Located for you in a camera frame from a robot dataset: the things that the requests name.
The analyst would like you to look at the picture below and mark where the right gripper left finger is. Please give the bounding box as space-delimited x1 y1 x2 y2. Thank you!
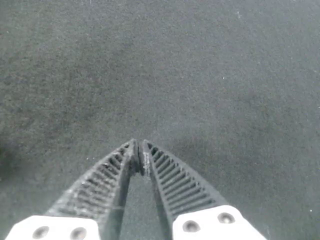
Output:
4 138 140 240

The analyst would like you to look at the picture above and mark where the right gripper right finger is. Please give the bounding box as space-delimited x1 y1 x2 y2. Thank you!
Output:
138 139 268 240

